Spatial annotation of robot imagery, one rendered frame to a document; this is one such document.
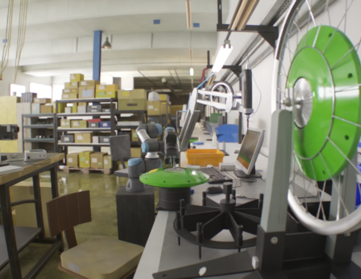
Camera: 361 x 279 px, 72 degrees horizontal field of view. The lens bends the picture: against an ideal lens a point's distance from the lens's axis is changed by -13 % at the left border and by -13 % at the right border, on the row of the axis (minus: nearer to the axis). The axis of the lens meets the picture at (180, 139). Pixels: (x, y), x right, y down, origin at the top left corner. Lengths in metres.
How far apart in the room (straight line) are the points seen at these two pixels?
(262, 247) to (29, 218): 2.75
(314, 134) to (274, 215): 0.18
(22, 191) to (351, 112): 2.92
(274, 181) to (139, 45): 9.63
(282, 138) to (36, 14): 7.42
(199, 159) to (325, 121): 1.91
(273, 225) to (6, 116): 7.92
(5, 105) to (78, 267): 7.05
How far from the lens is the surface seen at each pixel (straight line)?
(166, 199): 1.25
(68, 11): 7.32
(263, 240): 0.60
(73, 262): 1.50
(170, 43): 9.94
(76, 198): 1.70
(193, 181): 1.17
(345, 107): 0.48
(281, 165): 0.56
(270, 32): 2.83
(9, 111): 8.15
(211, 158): 2.36
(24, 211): 3.13
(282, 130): 0.56
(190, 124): 1.70
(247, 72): 1.21
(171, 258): 0.87
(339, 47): 0.52
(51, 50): 11.20
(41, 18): 7.61
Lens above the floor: 1.33
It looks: 5 degrees down
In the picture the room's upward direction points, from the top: straight up
